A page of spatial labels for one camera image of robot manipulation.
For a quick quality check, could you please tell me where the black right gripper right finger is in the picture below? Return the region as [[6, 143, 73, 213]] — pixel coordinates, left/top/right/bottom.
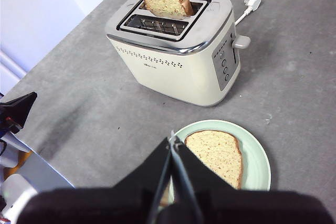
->
[[171, 135, 334, 224]]

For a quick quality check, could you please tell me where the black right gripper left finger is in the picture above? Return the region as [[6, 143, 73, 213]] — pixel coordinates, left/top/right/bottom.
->
[[17, 136, 173, 224]]

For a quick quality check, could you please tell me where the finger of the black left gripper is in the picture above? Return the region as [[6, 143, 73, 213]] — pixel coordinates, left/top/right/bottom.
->
[[0, 92, 38, 133]]

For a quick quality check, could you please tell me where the pale green round plate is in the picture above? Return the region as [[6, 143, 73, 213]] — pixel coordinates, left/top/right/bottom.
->
[[167, 119, 271, 205]]

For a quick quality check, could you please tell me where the bread slice with brown crust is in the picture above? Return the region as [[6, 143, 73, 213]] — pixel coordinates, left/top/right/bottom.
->
[[142, 0, 194, 21], [184, 130, 244, 190]]

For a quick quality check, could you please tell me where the cream two-slot toaster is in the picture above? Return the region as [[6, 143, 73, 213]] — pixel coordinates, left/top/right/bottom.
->
[[105, 0, 251, 107]]

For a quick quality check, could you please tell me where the orange object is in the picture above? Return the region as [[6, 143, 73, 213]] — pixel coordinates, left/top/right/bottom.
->
[[4, 151, 33, 180]]

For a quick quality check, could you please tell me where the white power cable with plug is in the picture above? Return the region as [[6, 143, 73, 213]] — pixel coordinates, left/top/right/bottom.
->
[[234, 0, 263, 26]]

